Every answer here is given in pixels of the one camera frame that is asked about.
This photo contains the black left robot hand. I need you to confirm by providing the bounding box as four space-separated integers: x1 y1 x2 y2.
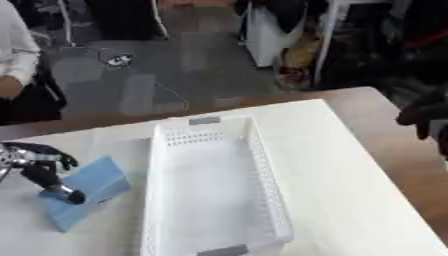
0 141 88 205

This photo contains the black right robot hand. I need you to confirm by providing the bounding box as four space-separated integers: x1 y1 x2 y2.
395 87 448 158

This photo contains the light blue rectangular block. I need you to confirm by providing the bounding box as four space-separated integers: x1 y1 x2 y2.
36 155 133 233

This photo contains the person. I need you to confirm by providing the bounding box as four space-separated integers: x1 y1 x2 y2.
0 0 69 126

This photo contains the black and white floor device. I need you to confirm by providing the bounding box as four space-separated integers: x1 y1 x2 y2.
105 54 137 69

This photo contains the white perforated plastic basket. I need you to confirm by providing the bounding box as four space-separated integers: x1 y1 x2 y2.
138 115 296 256

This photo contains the thin floor cable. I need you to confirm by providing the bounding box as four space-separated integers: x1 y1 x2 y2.
152 81 193 113

